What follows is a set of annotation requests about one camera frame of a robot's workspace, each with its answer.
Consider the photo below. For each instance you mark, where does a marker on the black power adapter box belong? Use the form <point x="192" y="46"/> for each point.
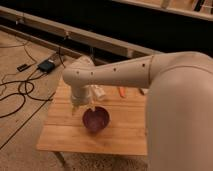
<point x="46" y="66"/>

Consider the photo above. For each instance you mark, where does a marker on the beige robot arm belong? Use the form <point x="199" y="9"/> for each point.
<point x="179" y="106"/>

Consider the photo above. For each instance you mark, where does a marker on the small black device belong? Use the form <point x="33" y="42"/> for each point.
<point x="22" y="67"/>

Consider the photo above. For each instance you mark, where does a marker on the orange carrot toy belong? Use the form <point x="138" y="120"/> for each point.
<point x="121" y="91"/>

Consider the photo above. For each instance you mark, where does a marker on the wooden table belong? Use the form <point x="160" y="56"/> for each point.
<point x="124" y="135"/>

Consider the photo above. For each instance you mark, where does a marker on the dark red bowl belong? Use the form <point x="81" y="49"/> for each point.
<point x="96" y="120"/>

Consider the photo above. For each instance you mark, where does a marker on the beige cylindrical gripper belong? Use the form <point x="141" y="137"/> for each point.
<point x="81" y="96"/>

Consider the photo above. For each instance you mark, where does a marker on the metal table leg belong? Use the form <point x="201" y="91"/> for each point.
<point x="61" y="159"/>

